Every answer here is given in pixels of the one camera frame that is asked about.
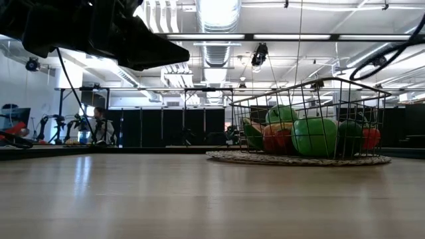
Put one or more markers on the plastic water bottle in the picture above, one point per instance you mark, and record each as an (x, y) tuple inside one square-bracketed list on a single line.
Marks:
[(83, 136)]

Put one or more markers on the toy watermelon slice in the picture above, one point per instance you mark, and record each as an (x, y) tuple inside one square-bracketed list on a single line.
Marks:
[(253, 136)]

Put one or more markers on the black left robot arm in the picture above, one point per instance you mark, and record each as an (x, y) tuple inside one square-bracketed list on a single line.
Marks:
[(10, 16)]

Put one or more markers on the dark green toy lime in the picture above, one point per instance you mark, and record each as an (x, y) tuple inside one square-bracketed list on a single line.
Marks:
[(350, 136)]

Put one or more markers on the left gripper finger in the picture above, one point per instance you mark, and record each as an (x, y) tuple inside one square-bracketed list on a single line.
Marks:
[(149, 53)]

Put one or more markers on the person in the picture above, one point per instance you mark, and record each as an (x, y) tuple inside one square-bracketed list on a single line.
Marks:
[(99, 126)]

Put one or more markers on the red toy strawberry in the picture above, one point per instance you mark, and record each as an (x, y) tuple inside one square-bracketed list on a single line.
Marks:
[(372, 138)]

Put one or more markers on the black background rig frame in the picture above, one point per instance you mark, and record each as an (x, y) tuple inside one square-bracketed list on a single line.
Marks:
[(60, 109)]

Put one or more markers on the green toy apple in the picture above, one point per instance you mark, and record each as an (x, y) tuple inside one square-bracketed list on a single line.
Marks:
[(280, 114), (313, 137)]

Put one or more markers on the dark monitor screen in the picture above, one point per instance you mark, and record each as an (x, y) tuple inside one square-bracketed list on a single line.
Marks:
[(15, 116)]

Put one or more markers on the silver ribbed ventilation duct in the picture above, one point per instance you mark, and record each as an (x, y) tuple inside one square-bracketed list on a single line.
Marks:
[(217, 20)]

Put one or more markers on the black partition panels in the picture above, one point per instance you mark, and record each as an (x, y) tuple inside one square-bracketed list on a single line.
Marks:
[(172, 126)]

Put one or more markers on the black ceiling-mounted camera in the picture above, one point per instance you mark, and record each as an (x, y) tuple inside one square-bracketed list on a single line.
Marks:
[(379, 61), (32, 64), (260, 54)]

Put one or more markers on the black background robot arm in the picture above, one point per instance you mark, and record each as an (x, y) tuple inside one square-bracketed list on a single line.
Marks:
[(44, 127), (75, 126)]

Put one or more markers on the round woven placemat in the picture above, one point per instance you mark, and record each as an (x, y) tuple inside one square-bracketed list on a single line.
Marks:
[(292, 160)]

